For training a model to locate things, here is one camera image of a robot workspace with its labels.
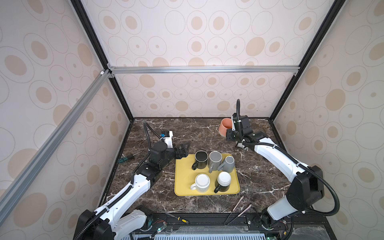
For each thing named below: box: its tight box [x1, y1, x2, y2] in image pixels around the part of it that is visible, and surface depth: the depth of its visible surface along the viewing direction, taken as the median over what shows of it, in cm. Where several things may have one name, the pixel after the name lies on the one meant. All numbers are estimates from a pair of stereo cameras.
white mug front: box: [190, 173, 211, 194], surface depth 82 cm
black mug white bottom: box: [214, 171, 232, 193], surface depth 81 cm
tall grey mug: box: [208, 150, 223, 173], surface depth 87 cm
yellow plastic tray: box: [174, 154, 241, 196], surface depth 88 cm
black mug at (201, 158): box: [191, 150, 209, 171], surface depth 90 cm
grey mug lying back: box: [217, 155, 235, 173], surface depth 87 cm
